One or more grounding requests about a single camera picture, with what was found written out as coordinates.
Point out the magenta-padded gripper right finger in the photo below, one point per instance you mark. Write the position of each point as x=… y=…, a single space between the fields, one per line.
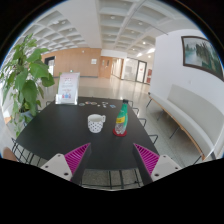
x=165 y=166

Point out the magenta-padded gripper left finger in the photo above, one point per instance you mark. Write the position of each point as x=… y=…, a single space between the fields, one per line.
x=58 y=165

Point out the green plastic drink bottle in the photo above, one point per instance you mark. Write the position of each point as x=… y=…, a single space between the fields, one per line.
x=122 y=116

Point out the flat round red coaster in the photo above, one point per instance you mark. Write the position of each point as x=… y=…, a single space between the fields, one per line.
x=119 y=134

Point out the white polka-dot mug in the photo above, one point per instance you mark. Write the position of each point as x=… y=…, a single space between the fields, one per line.
x=95 y=124

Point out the long white bench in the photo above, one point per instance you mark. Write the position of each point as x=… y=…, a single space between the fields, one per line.
x=193 y=116

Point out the green round badge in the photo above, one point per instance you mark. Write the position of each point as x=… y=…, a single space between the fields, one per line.
x=82 y=104

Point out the colourful round badge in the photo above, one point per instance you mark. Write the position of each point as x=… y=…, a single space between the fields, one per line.
x=94 y=103
x=87 y=102

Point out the clear acrylic sign stand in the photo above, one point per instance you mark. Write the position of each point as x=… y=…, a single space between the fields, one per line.
x=67 y=88

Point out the potted green leafy plant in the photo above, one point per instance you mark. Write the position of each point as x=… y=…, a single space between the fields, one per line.
x=28 y=76

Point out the framed landscape painting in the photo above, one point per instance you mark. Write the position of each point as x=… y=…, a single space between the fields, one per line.
x=203 y=55

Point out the recessed ceiling lights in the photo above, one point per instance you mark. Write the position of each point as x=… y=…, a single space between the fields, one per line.
x=144 y=42

